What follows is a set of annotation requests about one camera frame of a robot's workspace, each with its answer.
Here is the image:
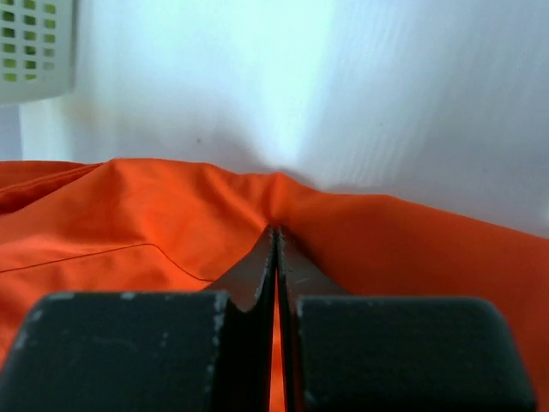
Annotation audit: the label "lime green shorts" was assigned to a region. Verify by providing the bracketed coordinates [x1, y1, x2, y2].
[1, 0, 60, 83]

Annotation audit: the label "white plastic basket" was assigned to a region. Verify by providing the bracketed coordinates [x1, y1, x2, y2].
[1, 0, 79, 106]

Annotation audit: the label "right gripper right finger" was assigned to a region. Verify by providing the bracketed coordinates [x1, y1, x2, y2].
[277, 228, 536, 411]

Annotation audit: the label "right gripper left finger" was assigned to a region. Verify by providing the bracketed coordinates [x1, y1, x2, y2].
[1, 228, 275, 411]

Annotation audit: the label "orange shorts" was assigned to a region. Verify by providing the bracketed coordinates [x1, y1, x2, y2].
[1, 159, 548, 410]

